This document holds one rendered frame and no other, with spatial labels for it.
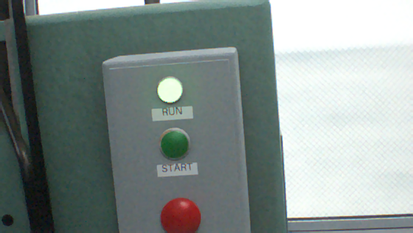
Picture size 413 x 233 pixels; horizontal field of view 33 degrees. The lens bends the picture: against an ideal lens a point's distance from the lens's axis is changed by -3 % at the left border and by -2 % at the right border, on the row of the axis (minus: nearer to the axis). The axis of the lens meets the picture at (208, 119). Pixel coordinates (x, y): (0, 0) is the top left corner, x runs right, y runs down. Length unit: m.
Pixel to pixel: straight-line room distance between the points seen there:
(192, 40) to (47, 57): 0.12
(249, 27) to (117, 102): 0.13
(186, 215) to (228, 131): 0.07
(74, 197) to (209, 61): 0.18
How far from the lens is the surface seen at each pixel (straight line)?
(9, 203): 0.68
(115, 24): 0.59
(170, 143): 0.53
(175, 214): 0.54
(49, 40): 0.61
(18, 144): 0.62
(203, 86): 0.53
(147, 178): 0.54
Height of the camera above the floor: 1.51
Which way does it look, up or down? 8 degrees down
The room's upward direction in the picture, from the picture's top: 5 degrees counter-clockwise
